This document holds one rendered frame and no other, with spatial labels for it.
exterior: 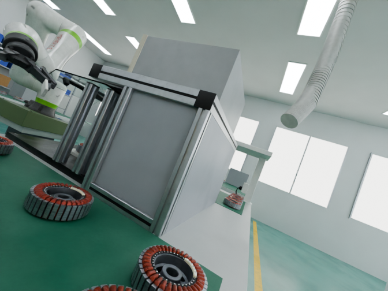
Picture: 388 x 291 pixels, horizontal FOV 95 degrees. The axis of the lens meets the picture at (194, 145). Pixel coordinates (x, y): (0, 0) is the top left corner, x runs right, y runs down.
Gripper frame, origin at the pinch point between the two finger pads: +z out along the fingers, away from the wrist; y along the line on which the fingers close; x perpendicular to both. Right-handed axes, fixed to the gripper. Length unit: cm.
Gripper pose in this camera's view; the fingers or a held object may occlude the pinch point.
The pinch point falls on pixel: (16, 79)
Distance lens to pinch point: 75.1
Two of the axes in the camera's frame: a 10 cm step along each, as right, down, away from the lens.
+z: 4.8, 6.8, -5.6
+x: 6.9, -6.8, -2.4
